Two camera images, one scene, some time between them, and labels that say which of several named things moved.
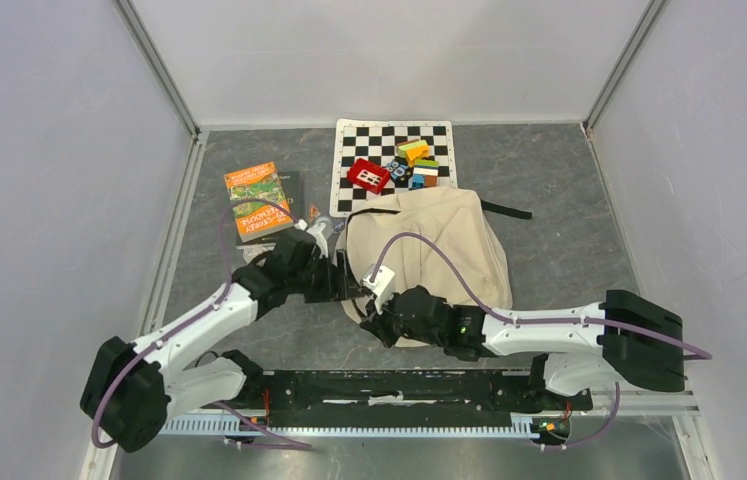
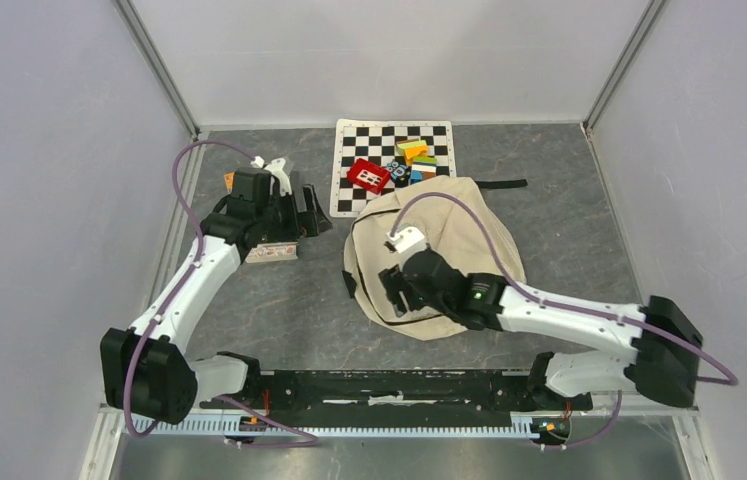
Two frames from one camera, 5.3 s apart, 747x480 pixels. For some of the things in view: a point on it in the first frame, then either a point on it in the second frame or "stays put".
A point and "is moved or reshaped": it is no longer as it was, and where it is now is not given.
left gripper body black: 314,281 -> 279,217
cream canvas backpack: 433,237 is moved or reshaped
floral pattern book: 252,251 stays put
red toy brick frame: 368,175 stays put
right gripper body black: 390,328 -> 420,302
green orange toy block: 413,150 stays put
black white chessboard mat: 377,141 stays put
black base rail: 404,395 stays put
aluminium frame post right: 651,12 stays put
